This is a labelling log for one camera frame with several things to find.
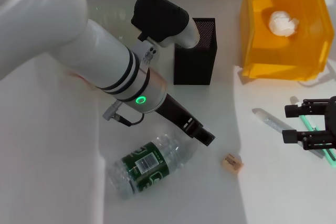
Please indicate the white paper ball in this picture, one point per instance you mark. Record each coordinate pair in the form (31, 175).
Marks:
(282, 23)

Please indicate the yellow plastic bin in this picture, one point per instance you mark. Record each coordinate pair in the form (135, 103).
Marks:
(288, 58)

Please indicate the green utility knife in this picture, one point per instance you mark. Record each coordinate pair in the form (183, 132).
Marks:
(307, 124)

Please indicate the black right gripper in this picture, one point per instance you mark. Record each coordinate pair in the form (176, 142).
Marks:
(332, 119)

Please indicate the black mesh pen holder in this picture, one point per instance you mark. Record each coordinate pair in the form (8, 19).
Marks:
(197, 66)

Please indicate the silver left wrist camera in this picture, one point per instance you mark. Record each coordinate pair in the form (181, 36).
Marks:
(157, 14)

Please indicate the silver glitter pen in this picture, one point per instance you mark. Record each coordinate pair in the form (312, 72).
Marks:
(273, 123)

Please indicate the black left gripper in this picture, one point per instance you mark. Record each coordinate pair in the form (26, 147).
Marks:
(178, 113)

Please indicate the small tan eraser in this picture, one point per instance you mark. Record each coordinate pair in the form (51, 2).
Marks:
(232, 163)

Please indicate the wavy clear glass fruit plate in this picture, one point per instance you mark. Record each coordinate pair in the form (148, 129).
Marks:
(110, 14)

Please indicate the clear green-label water bottle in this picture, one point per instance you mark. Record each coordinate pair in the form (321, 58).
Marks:
(147, 163)

